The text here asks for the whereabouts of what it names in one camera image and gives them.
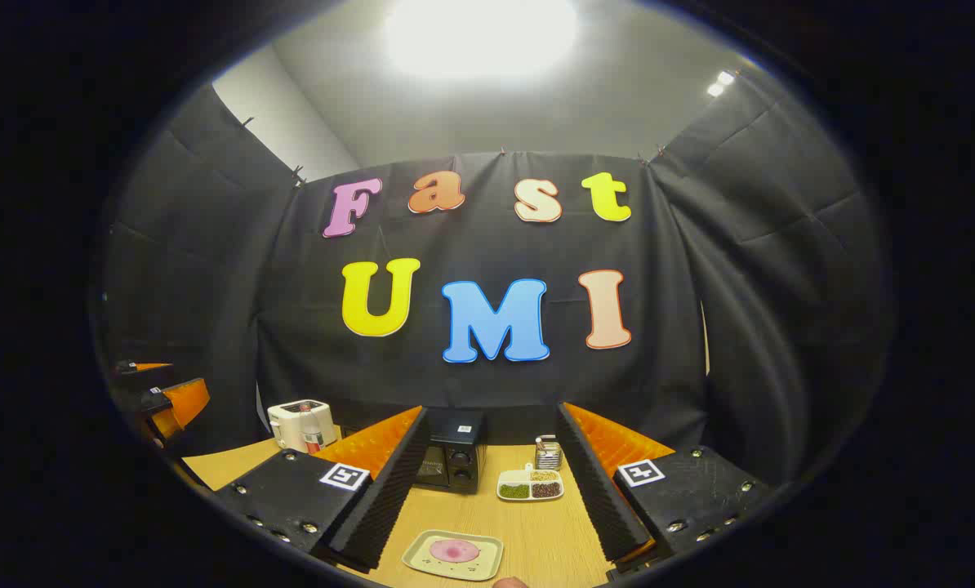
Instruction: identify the black backdrop cloth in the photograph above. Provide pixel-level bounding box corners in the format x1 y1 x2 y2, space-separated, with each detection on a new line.
100 69 893 491

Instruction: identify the white toaster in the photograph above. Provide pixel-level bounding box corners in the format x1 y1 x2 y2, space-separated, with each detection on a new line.
267 399 341 454

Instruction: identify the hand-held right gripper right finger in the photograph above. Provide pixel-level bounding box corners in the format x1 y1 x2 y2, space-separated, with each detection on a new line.
555 402 774 572

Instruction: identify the black electric oven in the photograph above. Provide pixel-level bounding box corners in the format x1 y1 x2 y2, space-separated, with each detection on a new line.
412 411 488 494

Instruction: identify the clear plastic water bottle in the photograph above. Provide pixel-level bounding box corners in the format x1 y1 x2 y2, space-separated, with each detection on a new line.
300 404 326 455

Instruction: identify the pink round food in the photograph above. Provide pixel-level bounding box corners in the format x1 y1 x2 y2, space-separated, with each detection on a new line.
429 538 482 564

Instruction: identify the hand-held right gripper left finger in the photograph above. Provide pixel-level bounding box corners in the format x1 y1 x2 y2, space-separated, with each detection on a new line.
214 406 431 572

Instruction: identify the large ceiling light panel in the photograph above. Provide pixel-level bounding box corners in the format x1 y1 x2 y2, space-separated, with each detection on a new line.
383 0 580 81

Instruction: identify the white divided dish with beans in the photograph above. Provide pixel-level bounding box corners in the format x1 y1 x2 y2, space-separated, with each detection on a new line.
496 464 564 501

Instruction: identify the cream rectangular plate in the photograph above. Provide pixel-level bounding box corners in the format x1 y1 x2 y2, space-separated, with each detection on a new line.
401 529 505 582

